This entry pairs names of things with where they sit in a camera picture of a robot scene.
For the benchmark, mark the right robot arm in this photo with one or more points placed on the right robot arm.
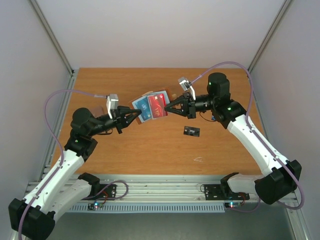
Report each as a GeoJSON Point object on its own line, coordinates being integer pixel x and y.
{"type": "Point", "coordinates": [279, 176]}

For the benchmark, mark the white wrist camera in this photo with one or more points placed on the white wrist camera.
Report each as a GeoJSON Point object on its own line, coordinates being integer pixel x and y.
{"type": "Point", "coordinates": [112, 102]}
{"type": "Point", "coordinates": [186, 85]}

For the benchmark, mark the brown leather card holder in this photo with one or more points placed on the brown leather card holder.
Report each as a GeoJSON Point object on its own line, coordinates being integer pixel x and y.
{"type": "Point", "coordinates": [100, 110]}

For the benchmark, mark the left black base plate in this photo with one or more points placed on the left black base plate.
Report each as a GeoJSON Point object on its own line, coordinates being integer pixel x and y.
{"type": "Point", "coordinates": [110, 192]}

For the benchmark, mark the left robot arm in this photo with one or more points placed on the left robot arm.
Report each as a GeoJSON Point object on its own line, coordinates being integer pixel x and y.
{"type": "Point", "coordinates": [36, 214]}

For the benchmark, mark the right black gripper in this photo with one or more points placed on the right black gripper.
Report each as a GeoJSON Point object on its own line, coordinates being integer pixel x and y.
{"type": "Point", "coordinates": [189, 105]}

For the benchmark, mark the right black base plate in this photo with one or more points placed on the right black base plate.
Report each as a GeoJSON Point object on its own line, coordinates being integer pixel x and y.
{"type": "Point", "coordinates": [215, 192]}

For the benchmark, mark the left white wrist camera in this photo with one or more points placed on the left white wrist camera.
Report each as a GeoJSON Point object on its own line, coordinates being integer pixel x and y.
{"type": "Point", "coordinates": [112, 102]}

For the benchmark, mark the right aluminium corner post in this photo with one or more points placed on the right aluminium corner post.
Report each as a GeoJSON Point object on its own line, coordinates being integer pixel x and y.
{"type": "Point", "coordinates": [280, 15]}

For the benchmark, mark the left circuit board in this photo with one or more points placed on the left circuit board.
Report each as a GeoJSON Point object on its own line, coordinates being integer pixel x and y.
{"type": "Point", "coordinates": [96, 206]}

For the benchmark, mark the aluminium rail frame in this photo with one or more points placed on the aluminium rail frame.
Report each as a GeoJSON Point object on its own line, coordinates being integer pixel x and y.
{"type": "Point", "coordinates": [152, 188]}

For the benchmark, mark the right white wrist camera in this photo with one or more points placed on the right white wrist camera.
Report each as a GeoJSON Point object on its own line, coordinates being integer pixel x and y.
{"type": "Point", "coordinates": [186, 85]}

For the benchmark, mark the left aluminium corner post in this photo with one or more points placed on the left aluminium corner post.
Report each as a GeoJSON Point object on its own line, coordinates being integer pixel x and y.
{"type": "Point", "coordinates": [47, 28]}

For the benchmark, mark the circuit board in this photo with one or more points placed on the circuit board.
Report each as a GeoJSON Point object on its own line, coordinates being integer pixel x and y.
{"type": "Point", "coordinates": [96, 206]}
{"type": "Point", "coordinates": [232, 205]}

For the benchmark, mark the right circuit board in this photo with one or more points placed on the right circuit board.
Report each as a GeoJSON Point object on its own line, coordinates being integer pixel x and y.
{"type": "Point", "coordinates": [232, 205]}

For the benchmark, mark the grey slotted cable duct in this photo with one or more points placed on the grey slotted cable duct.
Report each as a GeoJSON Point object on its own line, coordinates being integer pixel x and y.
{"type": "Point", "coordinates": [141, 208]}

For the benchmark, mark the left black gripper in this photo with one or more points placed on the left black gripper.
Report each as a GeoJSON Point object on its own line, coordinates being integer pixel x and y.
{"type": "Point", "coordinates": [120, 118]}

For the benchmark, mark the red VIP card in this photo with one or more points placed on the red VIP card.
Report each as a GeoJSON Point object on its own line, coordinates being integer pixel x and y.
{"type": "Point", "coordinates": [157, 103]}

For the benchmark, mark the aluminium corner post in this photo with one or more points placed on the aluminium corner post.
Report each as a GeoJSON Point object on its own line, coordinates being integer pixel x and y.
{"type": "Point", "coordinates": [47, 28]}
{"type": "Point", "coordinates": [280, 15]}

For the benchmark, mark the black VIP card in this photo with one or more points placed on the black VIP card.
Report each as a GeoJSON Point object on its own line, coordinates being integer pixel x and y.
{"type": "Point", "coordinates": [191, 131]}

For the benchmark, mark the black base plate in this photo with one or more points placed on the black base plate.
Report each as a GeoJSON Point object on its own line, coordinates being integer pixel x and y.
{"type": "Point", "coordinates": [215, 192]}
{"type": "Point", "coordinates": [110, 192]}

